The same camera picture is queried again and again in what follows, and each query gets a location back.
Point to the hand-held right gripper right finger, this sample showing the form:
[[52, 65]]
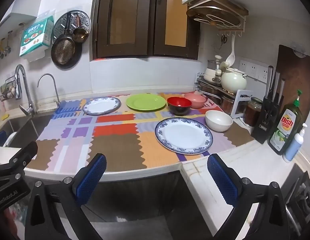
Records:
[[222, 180]]

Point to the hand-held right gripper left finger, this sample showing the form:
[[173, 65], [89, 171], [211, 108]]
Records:
[[92, 177]]

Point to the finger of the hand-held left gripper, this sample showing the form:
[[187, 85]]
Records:
[[0, 138], [22, 155]]

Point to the white bowl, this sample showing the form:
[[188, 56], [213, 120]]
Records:
[[218, 120]]

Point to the blue floral rim plate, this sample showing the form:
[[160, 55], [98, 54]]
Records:
[[182, 135]]

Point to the blue band rim plate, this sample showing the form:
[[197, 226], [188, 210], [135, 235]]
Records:
[[101, 107]]

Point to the pink bowl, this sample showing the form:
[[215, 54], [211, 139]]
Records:
[[196, 98]]

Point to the red and black bowl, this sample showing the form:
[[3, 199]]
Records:
[[178, 103]]

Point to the green plate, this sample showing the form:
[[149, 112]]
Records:
[[145, 102]]

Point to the yellow sponge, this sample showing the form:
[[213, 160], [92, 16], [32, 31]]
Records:
[[5, 117]]

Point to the steel sink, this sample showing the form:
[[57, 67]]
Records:
[[22, 130]]

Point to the colourful patchwork mat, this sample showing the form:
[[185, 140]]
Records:
[[115, 150]]

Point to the chrome kitchen faucet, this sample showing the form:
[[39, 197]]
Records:
[[27, 92]]

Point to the black knife block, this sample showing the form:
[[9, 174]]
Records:
[[266, 127]]

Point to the glass jar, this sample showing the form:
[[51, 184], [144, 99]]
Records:
[[252, 115]]

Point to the thin gooseneck faucet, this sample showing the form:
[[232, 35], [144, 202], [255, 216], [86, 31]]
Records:
[[56, 90]]

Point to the steel pot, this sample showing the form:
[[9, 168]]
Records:
[[210, 91], [226, 105]]

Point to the white plastic rack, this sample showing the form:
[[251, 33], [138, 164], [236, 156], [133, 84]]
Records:
[[236, 105]]

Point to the blue pump bottle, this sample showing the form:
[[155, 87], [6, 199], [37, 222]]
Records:
[[293, 145]]

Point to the green dish soap bottle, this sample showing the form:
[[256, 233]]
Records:
[[286, 127]]

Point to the gas stove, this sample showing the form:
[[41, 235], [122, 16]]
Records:
[[303, 197]]

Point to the metal pot rack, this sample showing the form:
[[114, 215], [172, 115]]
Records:
[[227, 93]]

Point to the hanging metal utensil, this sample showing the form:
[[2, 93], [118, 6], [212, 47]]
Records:
[[0, 48], [8, 42]]

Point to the cream ceramic kettle pot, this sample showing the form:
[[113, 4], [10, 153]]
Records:
[[232, 81]]

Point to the white pot with glass lid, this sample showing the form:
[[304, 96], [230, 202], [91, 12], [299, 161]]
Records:
[[211, 76]]

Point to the white plastic grid panel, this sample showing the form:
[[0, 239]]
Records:
[[200, 77]]

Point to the green and white box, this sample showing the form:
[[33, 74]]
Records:
[[35, 37]]

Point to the dark frying pan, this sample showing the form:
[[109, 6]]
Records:
[[63, 52]]

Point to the white rice spoon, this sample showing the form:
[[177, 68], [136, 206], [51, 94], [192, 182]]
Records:
[[231, 57]]

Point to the large dark cutting board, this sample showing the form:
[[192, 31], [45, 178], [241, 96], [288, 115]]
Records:
[[294, 75]]

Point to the round perforated steamer tray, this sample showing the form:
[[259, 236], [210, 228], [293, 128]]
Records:
[[61, 23]]

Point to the brass ladle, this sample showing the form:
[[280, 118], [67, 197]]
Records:
[[80, 35]]

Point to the black scissors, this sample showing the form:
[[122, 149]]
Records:
[[224, 39]]

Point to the light wooden cutting board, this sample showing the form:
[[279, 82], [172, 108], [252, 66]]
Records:
[[207, 12]]

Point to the brown wooden cutting board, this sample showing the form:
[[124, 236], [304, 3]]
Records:
[[227, 2]]

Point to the white wall socket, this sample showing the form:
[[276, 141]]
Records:
[[243, 67], [252, 71], [262, 74]]

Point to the dark wooden window frame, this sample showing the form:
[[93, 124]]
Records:
[[155, 30]]

